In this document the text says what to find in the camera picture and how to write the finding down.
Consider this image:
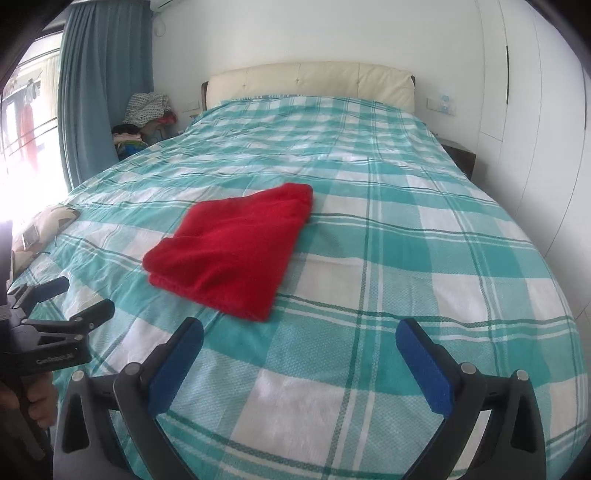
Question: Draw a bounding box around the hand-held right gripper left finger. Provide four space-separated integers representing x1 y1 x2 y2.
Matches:
53 317 205 480

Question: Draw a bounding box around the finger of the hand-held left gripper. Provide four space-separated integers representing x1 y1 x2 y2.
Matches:
25 298 116 344
7 275 70 315

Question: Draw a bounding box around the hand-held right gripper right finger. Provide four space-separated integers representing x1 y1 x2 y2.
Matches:
396 318 548 480

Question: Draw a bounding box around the red knit sweater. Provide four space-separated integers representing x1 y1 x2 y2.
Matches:
142 183 315 323

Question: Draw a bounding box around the colourful clothes pile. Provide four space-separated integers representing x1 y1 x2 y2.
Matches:
112 124 149 160

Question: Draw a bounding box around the person's left hand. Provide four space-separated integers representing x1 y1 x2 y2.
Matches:
27 371 58 430

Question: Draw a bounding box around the beige patterned pillow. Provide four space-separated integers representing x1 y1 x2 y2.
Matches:
11 205 81 268

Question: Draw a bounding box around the bright window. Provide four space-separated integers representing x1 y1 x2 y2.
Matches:
0 46 70 222

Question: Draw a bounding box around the teal plaid blanket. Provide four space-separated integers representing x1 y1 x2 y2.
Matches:
9 95 583 480

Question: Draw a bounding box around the blue curtain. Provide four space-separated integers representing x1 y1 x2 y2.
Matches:
58 4 155 192

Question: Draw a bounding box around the patterned grey cloth pile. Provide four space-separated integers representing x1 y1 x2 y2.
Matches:
126 92 171 126

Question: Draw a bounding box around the dark wooden nightstand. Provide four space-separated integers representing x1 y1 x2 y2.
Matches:
436 137 477 182

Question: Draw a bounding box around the white wardrobe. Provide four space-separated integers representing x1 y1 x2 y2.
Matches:
478 0 591 324

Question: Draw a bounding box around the cream padded headboard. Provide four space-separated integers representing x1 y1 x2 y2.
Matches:
202 61 416 114

